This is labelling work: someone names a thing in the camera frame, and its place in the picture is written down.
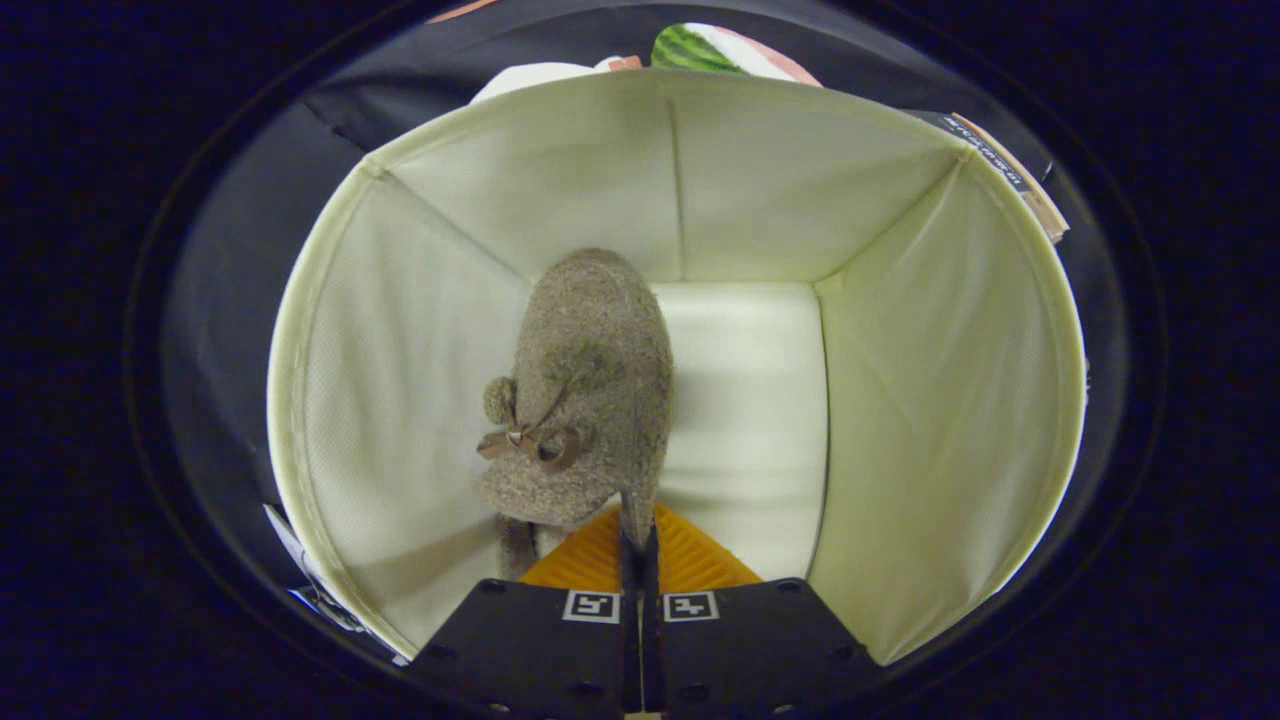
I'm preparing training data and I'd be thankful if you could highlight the white plush toy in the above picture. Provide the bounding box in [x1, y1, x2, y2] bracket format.
[470, 55, 646, 104]

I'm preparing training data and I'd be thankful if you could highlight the white device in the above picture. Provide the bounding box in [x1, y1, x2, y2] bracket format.
[262, 503, 341, 613]

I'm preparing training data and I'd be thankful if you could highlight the beige book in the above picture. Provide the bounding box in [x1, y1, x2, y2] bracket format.
[955, 113, 1071, 244]

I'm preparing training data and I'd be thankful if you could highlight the cream fabric storage box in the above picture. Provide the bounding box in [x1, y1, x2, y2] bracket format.
[265, 68, 1088, 666]

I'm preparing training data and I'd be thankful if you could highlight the brown fuzzy shoe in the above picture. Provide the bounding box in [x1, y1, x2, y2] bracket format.
[477, 248, 676, 583]

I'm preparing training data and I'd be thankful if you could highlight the watermelon slice plush toy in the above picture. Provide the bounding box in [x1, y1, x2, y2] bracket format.
[650, 22, 823, 89]

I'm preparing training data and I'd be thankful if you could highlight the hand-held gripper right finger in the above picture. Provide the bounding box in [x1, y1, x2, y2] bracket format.
[642, 502, 883, 715]

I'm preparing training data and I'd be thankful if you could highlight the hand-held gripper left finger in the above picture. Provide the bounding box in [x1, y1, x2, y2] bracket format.
[410, 510, 642, 715]

